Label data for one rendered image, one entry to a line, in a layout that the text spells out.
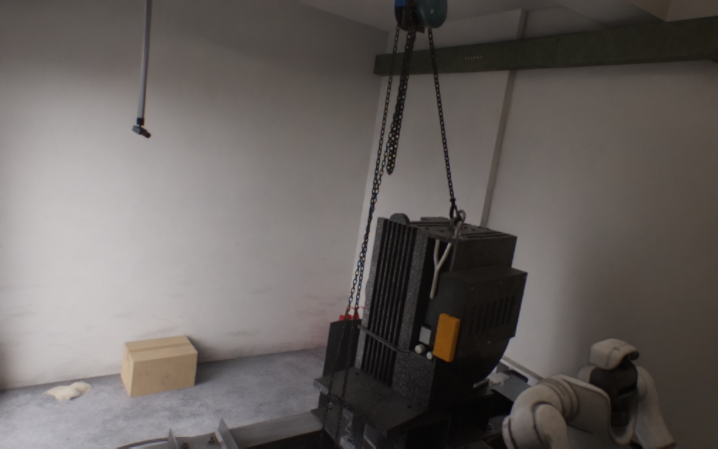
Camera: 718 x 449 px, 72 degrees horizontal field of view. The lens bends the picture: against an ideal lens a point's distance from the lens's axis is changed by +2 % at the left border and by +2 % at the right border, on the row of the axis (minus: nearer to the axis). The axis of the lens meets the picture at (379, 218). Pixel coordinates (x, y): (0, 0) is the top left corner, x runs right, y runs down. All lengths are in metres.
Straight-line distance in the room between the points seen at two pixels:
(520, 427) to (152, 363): 3.02
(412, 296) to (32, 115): 2.61
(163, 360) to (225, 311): 0.65
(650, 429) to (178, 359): 3.07
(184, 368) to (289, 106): 2.11
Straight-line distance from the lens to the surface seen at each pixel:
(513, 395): 3.01
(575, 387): 1.25
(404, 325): 2.11
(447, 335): 1.86
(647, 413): 1.53
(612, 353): 1.25
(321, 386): 2.19
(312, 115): 4.13
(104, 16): 3.75
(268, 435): 2.30
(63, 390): 4.01
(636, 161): 2.84
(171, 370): 3.88
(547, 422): 1.13
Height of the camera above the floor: 1.93
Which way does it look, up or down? 9 degrees down
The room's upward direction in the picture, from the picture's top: 9 degrees clockwise
